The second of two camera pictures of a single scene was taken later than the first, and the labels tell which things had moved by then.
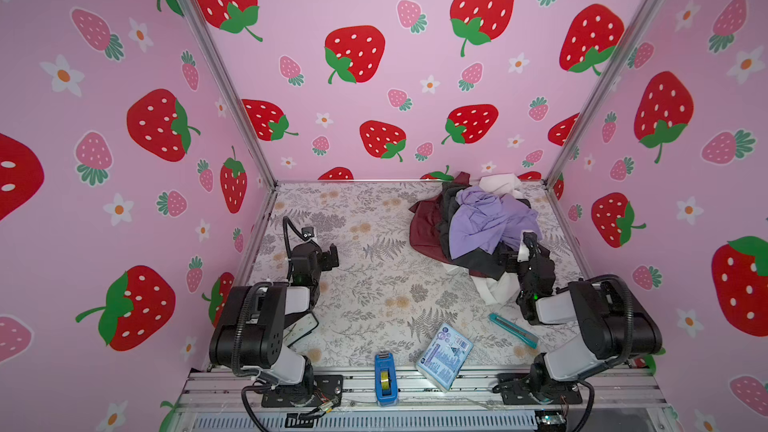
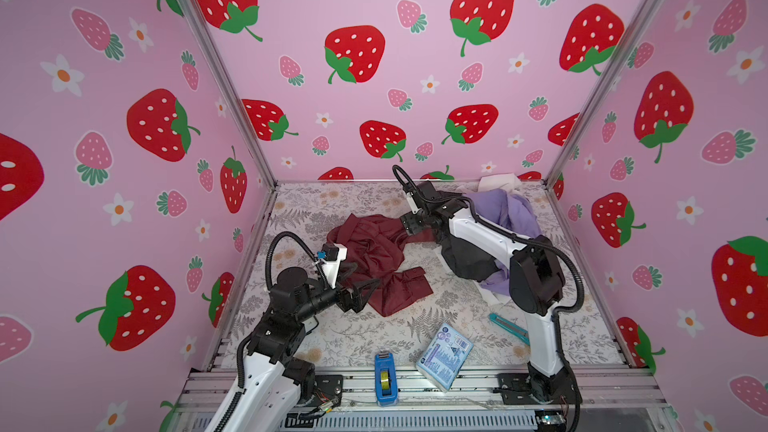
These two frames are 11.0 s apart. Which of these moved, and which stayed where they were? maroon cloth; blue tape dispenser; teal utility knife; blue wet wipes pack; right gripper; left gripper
Moved: maroon cloth; right gripper; left gripper
Stayed: blue wet wipes pack; teal utility knife; blue tape dispenser
